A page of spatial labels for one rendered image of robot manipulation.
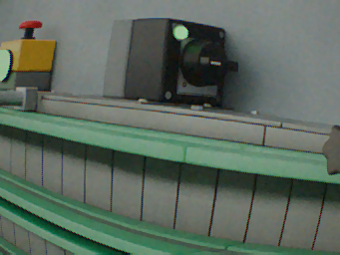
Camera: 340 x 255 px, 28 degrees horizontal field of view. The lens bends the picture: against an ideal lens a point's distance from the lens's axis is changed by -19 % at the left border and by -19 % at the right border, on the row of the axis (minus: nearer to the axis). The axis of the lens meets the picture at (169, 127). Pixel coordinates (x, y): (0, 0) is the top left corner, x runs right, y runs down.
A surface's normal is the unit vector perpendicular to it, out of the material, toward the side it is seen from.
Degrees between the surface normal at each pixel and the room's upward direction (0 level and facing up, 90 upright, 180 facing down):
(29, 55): 90
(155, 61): 0
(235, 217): 0
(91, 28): 0
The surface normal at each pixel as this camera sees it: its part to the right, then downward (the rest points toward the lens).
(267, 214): -0.70, -0.03
